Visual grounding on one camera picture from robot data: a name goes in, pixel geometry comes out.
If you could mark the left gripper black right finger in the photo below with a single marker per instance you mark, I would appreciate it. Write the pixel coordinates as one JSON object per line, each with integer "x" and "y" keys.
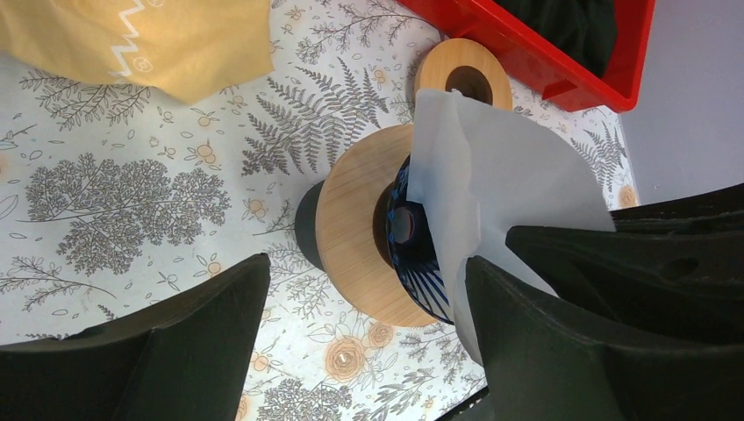
{"x": 644, "y": 323}

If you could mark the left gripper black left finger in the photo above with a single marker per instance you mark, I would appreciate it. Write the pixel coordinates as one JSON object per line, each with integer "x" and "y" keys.
{"x": 183, "y": 358}

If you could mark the wooden ring holder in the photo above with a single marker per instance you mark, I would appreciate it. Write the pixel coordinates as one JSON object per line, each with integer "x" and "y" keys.
{"x": 467, "y": 67}
{"x": 350, "y": 228}

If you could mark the white paper coffee filter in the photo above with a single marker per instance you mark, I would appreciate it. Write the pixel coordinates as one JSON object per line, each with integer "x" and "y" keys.
{"x": 478, "y": 171}

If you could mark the dark glass carafe red rim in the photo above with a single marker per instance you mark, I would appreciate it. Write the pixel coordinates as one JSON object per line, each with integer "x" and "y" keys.
{"x": 305, "y": 225}

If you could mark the floral table mat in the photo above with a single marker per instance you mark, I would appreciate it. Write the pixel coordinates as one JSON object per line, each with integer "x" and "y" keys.
{"x": 116, "y": 197}

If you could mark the red plastic bin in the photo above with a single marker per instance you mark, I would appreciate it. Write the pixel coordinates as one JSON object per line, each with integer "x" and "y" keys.
{"x": 542, "y": 67}

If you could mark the black cloth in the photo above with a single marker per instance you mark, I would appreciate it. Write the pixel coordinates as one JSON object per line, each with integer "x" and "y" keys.
{"x": 584, "y": 30}

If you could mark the yellow cloth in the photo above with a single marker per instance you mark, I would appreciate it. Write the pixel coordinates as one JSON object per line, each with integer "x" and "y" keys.
{"x": 188, "y": 49}

